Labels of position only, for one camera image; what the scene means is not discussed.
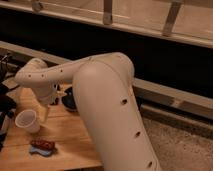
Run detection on white paper cup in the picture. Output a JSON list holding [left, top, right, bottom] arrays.
[[15, 109, 40, 133]]

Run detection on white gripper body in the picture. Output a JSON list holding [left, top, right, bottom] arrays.
[[37, 89, 57, 106]]

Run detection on wooden folding table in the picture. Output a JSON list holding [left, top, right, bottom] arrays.
[[0, 83, 103, 171]]

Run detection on dark ceramic bowl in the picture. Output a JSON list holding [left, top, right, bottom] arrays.
[[62, 87, 77, 112]]

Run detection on metal window rail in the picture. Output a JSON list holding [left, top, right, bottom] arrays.
[[0, 0, 213, 49]]

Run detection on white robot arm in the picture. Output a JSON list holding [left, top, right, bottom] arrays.
[[15, 52, 162, 171]]

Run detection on black striped rectangular block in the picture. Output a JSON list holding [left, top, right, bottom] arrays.
[[50, 85, 61, 105]]

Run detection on black cables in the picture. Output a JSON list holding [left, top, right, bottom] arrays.
[[0, 53, 24, 91]]

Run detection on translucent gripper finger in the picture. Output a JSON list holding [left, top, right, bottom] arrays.
[[38, 105, 49, 122]]

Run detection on red pepper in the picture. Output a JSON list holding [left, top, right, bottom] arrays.
[[30, 140, 55, 150]]

